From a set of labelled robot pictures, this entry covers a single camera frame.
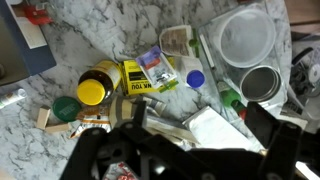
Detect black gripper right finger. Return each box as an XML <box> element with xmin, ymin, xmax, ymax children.
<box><xmin>245</xmin><ymin>101</ymin><xmax>320</xmax><ymax>180</ymax></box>

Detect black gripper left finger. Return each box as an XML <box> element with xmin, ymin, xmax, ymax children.
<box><xmin>59</xmin><ymin>101</ymin><xmax>198</xmax><ymax>180</ymax></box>

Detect metal cup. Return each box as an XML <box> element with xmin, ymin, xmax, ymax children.
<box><xmin>239</xmin><ymin>64</ymin><xmax>283</xmax><ymax>103</ymax></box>

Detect brown bottle yellow cap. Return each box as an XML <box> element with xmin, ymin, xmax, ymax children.
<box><xmin>76</xmin><ymin>59</ymin><xmax>123</xmax><ymax>107</ymax></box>

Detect green round lid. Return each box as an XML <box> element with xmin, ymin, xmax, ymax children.
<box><xmin>51</xmin><ymin>95</ymin><xmax>83</xmax><ymax>123</ymax></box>

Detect white bottle blue cap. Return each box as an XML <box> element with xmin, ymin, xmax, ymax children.
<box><xmin>183</xmin><ymin>58</ymin><xmax>206</xmax><ymax>89</ymax></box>

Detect clear rectangular container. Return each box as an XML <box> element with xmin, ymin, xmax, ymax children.
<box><xmin>197</xmin><ymin>2</ymin><xmax>289</xmax><ymax>116</ymax></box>

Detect blue cardboard box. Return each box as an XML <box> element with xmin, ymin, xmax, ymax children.
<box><xmin>0</xmin><ymin>0</ymin><xmax>57</xmax><ymax>86</ymax></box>

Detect brown orange snack packet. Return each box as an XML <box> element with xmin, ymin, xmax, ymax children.
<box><xmin>69</xmin><ymin>104</ymin><xmax>113</xmax><ymax>139</ymax></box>

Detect red candy wrappers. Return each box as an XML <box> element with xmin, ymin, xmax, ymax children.
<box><xmin>103</xmin><ymin>161</ymin><xmax>139</xmax><ymax>180</ymax></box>

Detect long wooden block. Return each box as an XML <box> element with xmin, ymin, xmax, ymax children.
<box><xmin>44</xmin><ymin>122</ymin><xmax>73</xmax><ymax>134</ymax></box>

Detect clear plastic storage bin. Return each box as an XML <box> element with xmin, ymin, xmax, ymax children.
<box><xmin>288</xmin><ymin>33</ymin><xmax>320</xmax><ymax>134</ymax></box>

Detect short wooden block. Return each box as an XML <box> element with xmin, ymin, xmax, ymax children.
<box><xmin>35</xmin><ymin>105</ymin><xmax>52</xmax><ymax>130</ymax></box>

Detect silver compact disc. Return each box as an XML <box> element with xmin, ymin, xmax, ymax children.
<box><xmin>308</xmin><ymin>63</ymin><xmax>320</xmax><ymax>84</ymax></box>

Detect yellow thank you card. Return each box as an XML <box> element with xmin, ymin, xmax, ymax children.
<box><xmin>119</xmin><ymin>59</ymin><xmax>179</xmax><ymax>97</ymax></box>

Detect white tube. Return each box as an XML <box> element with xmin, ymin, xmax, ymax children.
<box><xmin>0</xmin><ymin>87</ymin><xmax>28</xmax><ymax>110</ymax></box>

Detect small purple red pouch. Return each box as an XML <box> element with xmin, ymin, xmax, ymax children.
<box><xmin>134</xmin><ymin>45</ymin><xmax>179</xmax><ymax>89</ymax></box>

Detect green clip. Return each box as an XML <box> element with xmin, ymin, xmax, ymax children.
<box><xmin>188</xmin><ymin>28</ymin><xmax>201</xmax><ymax>58</ymax></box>

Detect small red packet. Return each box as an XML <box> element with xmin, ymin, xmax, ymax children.
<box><xmin>23</xmin><ymin>3</ymin><xmax>53</xmax><ymax>26</ymax></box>

